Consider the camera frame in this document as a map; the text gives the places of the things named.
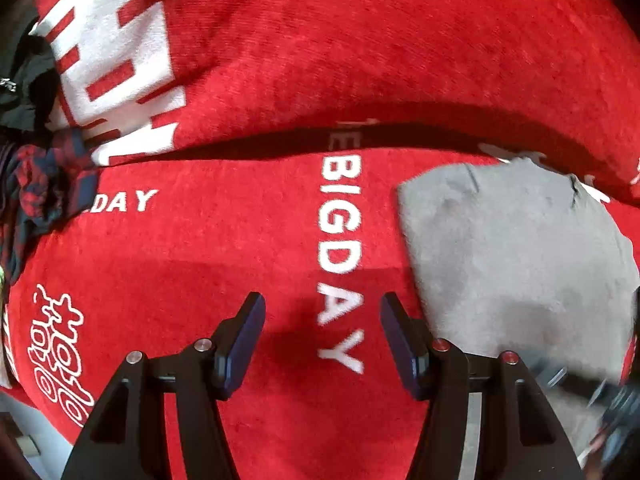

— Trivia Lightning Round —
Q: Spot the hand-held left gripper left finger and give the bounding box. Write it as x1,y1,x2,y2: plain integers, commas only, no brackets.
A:
60,292,267,480

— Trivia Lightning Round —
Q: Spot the red printed blanket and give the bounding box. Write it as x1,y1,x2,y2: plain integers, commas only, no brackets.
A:
0,0,640,480

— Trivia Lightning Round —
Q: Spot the black garment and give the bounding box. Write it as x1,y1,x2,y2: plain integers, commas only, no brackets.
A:
0,17,63,131

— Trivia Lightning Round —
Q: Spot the grey small garment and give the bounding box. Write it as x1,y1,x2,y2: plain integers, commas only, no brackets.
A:
397,156,640,467

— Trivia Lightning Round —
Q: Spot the red and navy plaid cloth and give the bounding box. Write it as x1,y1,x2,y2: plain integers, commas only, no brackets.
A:
0,127,101,286

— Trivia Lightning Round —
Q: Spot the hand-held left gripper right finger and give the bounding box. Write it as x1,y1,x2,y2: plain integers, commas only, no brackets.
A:
379,293,586,480

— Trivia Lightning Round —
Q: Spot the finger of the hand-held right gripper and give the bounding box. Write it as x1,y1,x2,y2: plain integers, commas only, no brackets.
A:
525,352,613,406

